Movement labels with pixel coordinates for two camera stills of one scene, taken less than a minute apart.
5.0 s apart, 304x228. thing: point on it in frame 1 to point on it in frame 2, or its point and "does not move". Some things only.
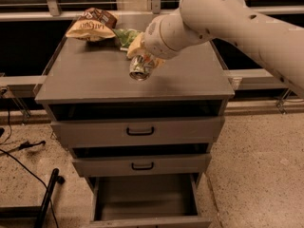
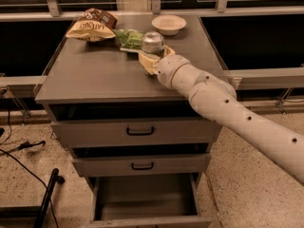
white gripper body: x=153 y=37 to x=168 y=68
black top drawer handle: x=140 y=133 does not move
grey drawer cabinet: x=142 y=119 does not move
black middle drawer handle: x=142 y=168 does not move
